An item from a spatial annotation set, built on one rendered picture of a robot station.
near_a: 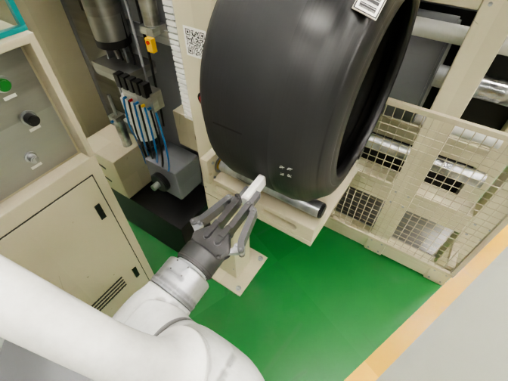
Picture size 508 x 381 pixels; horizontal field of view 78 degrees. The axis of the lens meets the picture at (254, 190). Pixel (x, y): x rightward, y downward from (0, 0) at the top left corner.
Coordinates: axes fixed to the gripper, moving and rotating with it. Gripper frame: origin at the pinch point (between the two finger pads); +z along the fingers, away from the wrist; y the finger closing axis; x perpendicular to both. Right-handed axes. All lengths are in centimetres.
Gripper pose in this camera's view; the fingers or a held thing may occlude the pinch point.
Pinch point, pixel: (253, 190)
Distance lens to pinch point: 65.7
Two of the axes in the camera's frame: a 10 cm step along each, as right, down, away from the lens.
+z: 5.5, -7.0, 4.5
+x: 0.7, 5.8, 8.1
